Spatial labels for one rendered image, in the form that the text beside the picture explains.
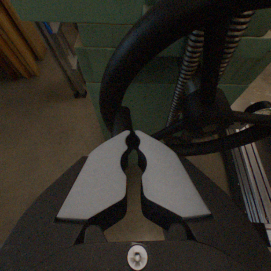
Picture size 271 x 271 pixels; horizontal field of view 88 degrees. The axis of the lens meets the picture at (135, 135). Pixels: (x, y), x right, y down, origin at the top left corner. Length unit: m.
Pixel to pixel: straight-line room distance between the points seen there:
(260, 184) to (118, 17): 0.95
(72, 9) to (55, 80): 1.37
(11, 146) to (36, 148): 0.18
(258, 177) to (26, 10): 1.06
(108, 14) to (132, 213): 0.90
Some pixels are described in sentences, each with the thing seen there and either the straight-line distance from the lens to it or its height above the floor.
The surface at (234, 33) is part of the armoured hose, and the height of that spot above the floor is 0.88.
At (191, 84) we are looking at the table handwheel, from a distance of 0.24.
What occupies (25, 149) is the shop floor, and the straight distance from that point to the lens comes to 1.30.
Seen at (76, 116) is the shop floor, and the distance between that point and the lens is 1.29.
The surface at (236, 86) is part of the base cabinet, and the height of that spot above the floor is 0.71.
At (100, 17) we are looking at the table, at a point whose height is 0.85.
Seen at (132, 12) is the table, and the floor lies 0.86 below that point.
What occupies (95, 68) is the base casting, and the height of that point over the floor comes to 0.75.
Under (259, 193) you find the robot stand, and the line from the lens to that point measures 1.00.
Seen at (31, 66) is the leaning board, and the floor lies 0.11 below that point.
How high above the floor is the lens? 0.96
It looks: 61 degrees down
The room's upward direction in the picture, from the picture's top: 4 degrees clockwise
